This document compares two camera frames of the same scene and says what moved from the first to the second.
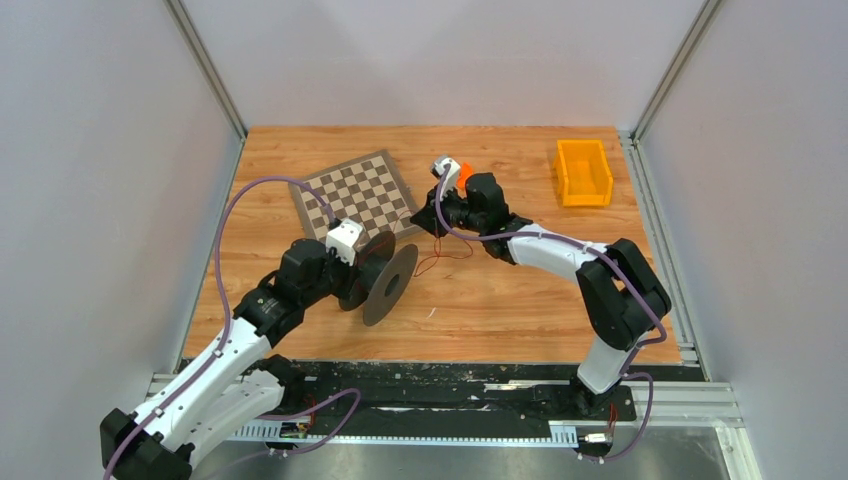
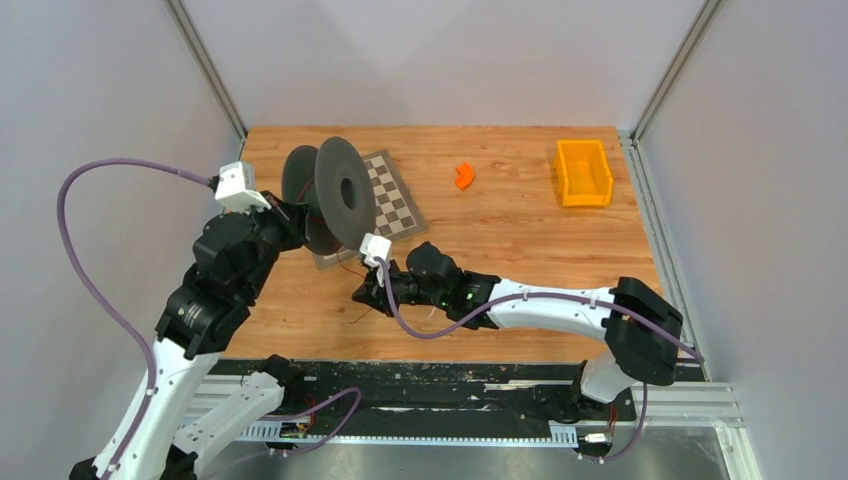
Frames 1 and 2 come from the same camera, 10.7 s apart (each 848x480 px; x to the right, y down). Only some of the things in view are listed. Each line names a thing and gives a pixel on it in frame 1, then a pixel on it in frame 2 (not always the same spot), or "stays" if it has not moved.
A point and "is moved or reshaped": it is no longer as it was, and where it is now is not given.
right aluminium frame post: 638,164 stays
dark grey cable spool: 382,273 is moved or reshaped
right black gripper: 428,220 → 374,295
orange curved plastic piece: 466,169 stays
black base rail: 431,393 stays
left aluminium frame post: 201,59 stays
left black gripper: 350,274 → 292,216
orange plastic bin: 584,172 stays
